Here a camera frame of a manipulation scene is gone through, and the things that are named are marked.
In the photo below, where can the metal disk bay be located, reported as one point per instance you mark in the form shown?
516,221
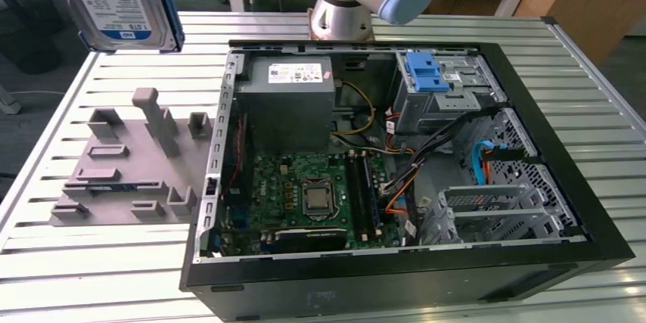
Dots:
504,217

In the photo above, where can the metal optical drive cage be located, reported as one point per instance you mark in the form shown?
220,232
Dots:
443,111

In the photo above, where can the silver CPU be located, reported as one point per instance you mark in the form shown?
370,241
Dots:
317,200

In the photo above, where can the grey stand foot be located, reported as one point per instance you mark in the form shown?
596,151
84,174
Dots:
6,100

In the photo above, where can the black open PC case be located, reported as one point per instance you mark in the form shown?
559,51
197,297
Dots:
403,285

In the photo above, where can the CPU socket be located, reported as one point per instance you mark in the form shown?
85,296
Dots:
319,181

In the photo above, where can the black RAM slot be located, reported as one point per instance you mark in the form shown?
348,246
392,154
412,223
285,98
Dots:
354,194
372,202

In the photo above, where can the grey power supply unit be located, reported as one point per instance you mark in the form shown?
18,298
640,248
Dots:
281,118

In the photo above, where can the green motherboard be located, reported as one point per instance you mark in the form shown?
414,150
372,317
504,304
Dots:
272,187

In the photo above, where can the hard disk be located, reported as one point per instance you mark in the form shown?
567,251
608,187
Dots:
116,5

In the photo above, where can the blue drive cage latch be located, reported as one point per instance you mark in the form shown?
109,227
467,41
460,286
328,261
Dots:
423,73

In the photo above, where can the black graphics card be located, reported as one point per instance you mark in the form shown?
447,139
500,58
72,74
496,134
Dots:
307,238

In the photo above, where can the grey parts rack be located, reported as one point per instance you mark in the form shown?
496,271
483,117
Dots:
131,171

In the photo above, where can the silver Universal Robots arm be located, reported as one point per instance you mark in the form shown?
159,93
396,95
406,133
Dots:
337,16

